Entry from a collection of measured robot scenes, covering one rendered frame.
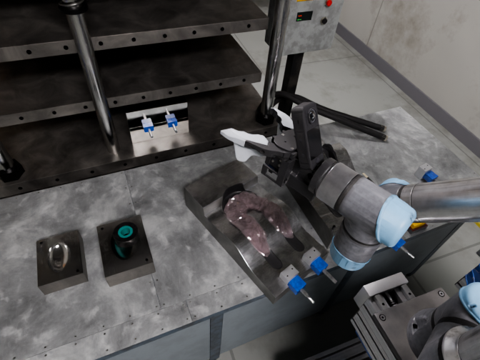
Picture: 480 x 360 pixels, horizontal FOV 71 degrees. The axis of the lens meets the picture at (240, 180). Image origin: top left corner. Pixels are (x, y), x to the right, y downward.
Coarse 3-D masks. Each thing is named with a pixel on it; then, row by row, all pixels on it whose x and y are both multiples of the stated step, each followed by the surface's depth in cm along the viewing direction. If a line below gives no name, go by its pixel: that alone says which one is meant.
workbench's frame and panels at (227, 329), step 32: (448, 224) 139; (384, 256) 155; (416, 256) 180; (320, 288) 151; (352, 288) 174; (224, 320) 132; (256, 320) 149; (288, 320) 170; (128, 352) 116; (160, 352) 129; (192, 352) 146
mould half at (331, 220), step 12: (336, 144) 144; (324, 156) 138; (348, 156) 140; (300, 204) 136; (312, 204) 127; (324, 204) 127; (312, 216) 129; (324, 216) 123; (324, 228) 122; (336, 228) 120; (324, 240) 125
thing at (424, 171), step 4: (424, 164) 151; (428, 164) 151; (420, 168) 149; (424, 168) 149; (428, 168) 149; (432, 168) 150; (416, 172) 152; (420, 172) 150; (424, 172) 148; (428, 172) 149; (432, 172) 149; (416, 176) 153; (420, 176) 151; (424, 176) 150; (428, 176) 148; (432, 176) 148; (436, 176) 148; (428, 180) 149; (432, 180) 148; (436, 180) 148
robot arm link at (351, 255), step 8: (336, 232) 65; (344, 232) 60; (336, 240) 63; (344, 240) 60; (352, 240) 59; (336, 248) 64; (344, 248) 61; (352, 248) 60; (360, 248) 59; (368, 248) 59; (376, 248) 60; (336, 256) 65; (344, 256) 63; (352, 256) 61; (360, 256) 61; (368, 256) 61; (344, 264) 64; (352, 264) 63; (360, 264) 63
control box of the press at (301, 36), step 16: (272, 0) 154; (304, 0) 146; (320, 0) 149; (336, 0) 152; (272, 16) 158; (304, 16) 152; (320, 16) 155; (336, 16) 159; (288, 32) 154; (304, 32) 158; (320, 32) 161; (288, 48) 161; (304, 48) 164; (320, 48) 168; (288, 64) 179; (288, 80) 183; (288, 112) 200
